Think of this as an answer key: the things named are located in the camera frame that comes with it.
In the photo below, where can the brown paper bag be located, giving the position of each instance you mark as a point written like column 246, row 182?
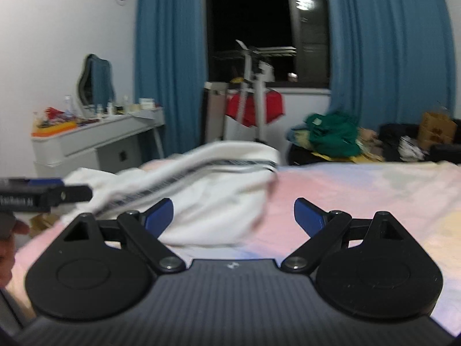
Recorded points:
column 435, row 128

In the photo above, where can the white box on table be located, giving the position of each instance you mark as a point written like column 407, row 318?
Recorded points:
column 147, row 103

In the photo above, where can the right blue curtain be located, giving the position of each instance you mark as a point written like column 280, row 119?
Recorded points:
column 391, row 60

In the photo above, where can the orange tray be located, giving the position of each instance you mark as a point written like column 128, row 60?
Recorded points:
column 44, row 132

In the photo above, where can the green garment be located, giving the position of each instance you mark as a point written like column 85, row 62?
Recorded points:
column 334, row 134

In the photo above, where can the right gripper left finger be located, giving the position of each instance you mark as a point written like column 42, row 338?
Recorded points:
column 96, row 269

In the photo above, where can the left blue curtain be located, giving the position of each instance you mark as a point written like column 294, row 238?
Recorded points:
column 170, row 66

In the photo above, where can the pastel bed sheet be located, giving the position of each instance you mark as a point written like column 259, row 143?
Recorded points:
column 239, row 295

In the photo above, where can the person's left hand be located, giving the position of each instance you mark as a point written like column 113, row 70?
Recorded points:
column 7, row 252

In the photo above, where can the yellow garment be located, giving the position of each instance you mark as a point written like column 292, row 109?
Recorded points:
column 363, row 158

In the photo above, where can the wavy frame mirror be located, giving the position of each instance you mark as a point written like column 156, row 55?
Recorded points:
column 95, row 86

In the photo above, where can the red cloth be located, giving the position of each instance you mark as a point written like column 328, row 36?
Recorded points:
column 274, row 107

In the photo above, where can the window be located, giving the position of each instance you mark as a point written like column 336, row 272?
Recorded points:
column 293, row 36

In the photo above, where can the blue curtain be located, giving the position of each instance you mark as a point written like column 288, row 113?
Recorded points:
column 391, row 60
column 170, row 66

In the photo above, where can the white dressing table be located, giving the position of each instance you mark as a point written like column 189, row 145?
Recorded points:
column 114, row 144

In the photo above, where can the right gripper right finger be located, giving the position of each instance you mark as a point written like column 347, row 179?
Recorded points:
column 373, row 269

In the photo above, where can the white striped garment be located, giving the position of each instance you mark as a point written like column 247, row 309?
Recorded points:
column 219, row 191

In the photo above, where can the garment steamer stand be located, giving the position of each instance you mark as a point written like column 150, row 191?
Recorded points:
column 257, row 75

